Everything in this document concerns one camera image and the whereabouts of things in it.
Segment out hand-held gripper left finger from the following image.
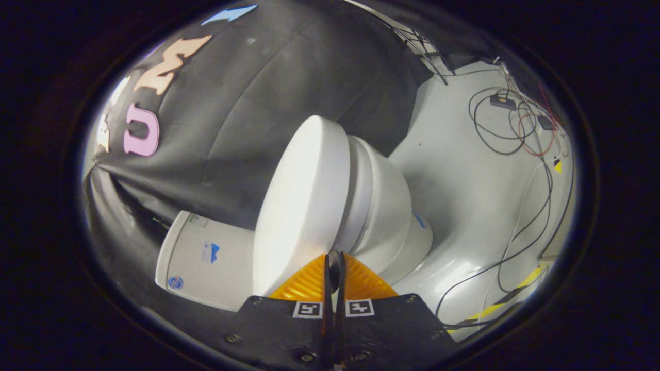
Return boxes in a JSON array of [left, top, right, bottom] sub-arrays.
[[214, 252, 335, 371]]

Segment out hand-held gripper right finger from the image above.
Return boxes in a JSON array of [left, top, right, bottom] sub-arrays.
[[335, 251, 459, 371]]

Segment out white toilet lid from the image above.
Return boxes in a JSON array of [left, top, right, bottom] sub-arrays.
[[252, 115, 351, 297]]

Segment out white ceramic toilet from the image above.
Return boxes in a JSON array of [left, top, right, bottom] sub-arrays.
[[155, 137, 435, 312]]

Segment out white toilet seat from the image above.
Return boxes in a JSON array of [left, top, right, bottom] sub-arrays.
[[333, 135, 374, 254]]

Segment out yellow black floor tape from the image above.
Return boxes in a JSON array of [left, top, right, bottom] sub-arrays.
[[448, 264, 548, 333]]

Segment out black backdrop cloth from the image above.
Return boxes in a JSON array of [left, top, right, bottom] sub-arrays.
[[82, 0, 454, 320]]

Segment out black light stand tripod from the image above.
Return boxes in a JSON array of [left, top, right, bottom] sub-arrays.
[[356, 0, 449, 86]]

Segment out tangled black floor cables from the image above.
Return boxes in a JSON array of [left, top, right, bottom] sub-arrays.
[[436, 85, 575, 330]]

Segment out thin red cable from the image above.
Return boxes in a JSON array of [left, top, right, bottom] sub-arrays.
[[508, 77, 568, 158]]

